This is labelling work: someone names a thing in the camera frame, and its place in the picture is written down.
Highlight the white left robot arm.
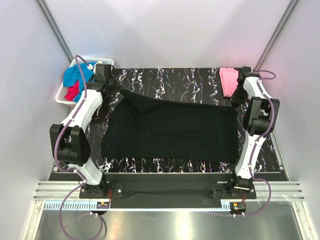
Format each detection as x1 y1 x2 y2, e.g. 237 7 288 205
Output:
49 61 120 198

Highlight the black t-shirt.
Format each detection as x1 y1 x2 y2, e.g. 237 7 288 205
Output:
101 90 239 163

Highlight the red t-shirt in basket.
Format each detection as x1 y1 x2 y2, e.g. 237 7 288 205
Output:
65 81 80 102

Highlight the folded pink t-shirt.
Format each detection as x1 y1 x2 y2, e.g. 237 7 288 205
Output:
219 68 239 98

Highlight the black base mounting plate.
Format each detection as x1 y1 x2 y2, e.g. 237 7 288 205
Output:
79 172 242 211

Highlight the aluminium frame rail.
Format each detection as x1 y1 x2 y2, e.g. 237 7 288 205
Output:
33 181 304 212

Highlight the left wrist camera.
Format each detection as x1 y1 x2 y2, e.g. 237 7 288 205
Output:
87 60 113 77

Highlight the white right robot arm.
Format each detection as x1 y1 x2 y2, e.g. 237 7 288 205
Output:
227 66 280 199

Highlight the blue t-shirt in basket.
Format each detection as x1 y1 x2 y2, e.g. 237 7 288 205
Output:
62 64 85 103

